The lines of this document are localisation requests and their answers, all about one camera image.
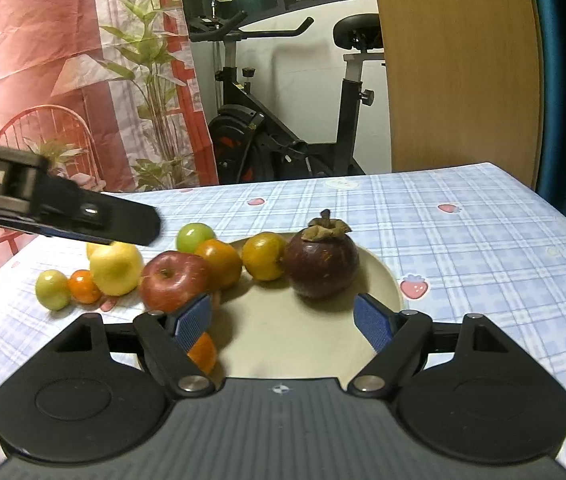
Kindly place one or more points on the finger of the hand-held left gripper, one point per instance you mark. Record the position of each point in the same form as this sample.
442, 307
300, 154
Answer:
113, 220

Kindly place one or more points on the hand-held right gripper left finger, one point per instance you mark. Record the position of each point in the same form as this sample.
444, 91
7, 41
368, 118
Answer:
195, 320

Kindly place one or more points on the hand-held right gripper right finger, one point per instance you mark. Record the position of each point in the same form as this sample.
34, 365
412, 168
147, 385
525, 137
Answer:
373, 325

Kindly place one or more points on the red apple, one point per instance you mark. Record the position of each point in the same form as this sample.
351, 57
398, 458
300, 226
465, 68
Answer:
170, 280

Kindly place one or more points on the yellow apple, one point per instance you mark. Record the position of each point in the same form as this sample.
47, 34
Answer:
115, 270

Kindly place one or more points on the small orange tangerine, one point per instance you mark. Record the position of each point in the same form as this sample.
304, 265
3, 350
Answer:
83, 287

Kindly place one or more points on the dark purple mangosteen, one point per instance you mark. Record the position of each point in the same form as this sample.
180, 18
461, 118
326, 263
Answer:
320, 265

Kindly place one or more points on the beige round plate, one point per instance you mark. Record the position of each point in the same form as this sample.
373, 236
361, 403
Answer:
283, 330

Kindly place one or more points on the greenish orange tangerine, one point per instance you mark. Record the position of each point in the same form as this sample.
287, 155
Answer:
263, 257

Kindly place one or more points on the yellow-green plum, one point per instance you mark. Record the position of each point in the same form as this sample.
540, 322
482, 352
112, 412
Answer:
52, 290

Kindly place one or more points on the yellow lemon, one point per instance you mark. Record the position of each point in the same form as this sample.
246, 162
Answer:
94, 250

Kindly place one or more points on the green plum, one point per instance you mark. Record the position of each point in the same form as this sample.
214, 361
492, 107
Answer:
194, 237

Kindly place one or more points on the blue checked tablecloth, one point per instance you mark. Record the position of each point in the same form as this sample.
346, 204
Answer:
463, 260

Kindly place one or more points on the red printed backdrop cloth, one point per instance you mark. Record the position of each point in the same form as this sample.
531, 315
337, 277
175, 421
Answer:
63, 60

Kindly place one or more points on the black exercise bike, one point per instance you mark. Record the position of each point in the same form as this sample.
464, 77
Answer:
263, 150

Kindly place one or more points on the wooden board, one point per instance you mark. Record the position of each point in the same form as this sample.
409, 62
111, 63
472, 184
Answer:
463, 60

